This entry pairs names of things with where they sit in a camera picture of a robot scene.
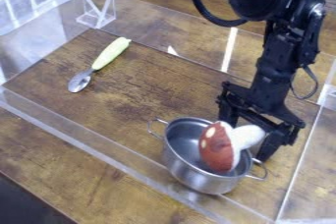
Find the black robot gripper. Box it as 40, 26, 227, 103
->
216, 55, 306, 162

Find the clear acrylic triangle bracket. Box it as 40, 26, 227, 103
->
76, 0, 118, 28

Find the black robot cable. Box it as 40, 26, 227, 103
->
188, 0, 250, 28

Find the silver metal pot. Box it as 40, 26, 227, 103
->
147, 117, 268, 195

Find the yellow handled metal spoon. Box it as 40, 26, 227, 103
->
67, 37, 131, 93

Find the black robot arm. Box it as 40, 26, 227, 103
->
192, 0, 326, 161

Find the red and white plush mushroom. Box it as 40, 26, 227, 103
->
199, 121, 266, 173

